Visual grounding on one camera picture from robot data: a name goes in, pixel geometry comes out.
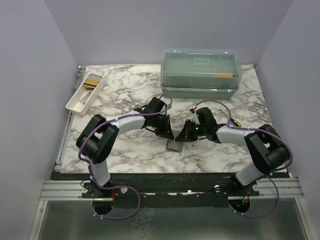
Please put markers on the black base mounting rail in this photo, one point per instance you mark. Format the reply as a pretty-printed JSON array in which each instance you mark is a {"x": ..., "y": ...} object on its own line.
[{"x": 162, "y": 190}]

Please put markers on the white plastic card tray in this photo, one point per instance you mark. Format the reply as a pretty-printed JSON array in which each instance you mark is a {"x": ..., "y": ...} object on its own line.
[{"x": 73, "y": 104}]

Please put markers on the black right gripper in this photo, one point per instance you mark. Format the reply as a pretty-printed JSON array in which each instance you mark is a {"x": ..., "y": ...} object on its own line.
[{"x": 184, "y": 135}]

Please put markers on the grey credit card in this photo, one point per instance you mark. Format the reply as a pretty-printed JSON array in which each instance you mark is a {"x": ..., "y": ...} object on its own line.
[{"x": 84, "y": 99}]

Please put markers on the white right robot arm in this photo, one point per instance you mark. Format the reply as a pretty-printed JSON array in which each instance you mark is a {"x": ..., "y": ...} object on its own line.
[{"x": 266, "y": 150}]

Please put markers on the yellow blue tool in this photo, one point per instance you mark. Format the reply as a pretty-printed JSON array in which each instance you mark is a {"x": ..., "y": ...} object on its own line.
[{"x": 233, "y": 122}]

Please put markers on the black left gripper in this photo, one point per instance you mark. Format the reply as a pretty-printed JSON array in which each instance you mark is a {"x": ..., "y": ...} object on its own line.
[{"x": 166, "y": 132}]

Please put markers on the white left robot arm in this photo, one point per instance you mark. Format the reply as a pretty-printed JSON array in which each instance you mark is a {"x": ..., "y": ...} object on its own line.
[{"x": 96, "y": 141}]

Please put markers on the grey leather card holder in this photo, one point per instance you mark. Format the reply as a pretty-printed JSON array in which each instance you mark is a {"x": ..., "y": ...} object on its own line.
[{"x": 174, "y": 146}]

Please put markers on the clear lidded storage box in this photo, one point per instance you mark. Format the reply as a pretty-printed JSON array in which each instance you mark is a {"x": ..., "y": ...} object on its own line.
[{"x": 192, "y": 73}]

